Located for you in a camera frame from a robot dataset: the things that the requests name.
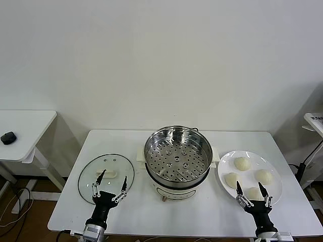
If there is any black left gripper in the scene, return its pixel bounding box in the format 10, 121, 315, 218
91, 169, 128, 224

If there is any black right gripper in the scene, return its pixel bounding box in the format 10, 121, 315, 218
235, 180, 279, 237

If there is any white steamed baozi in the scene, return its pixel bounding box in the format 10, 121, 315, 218
233, 156, 252, 171
254, 169, 275, 186
244, 187, 264, 201
224, 172, 243, 189

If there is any glass lid with white handle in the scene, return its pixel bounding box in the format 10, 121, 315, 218
77, 153, 134, 205

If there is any steel steamer pot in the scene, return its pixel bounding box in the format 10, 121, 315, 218
136, 145, 220, 203

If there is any perforated steel steamer basket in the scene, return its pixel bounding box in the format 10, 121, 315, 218
143, 125, 213, 186

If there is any white round plate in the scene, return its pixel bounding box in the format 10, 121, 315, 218
217, 150, 283, 206

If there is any white side table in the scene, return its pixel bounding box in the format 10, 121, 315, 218
0, 109, 68, 215

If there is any small black case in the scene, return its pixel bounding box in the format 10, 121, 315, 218
0, 131, 17, 145

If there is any black power cable with adapter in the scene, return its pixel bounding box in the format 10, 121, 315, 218
288, 143, 323, 178

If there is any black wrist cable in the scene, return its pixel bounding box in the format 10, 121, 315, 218
57, 228, 84, 242

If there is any black floor cable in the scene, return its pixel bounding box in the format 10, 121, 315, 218
15, 187, 34, 215

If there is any white floor cable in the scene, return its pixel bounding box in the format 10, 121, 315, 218
0, 199, 33, 227

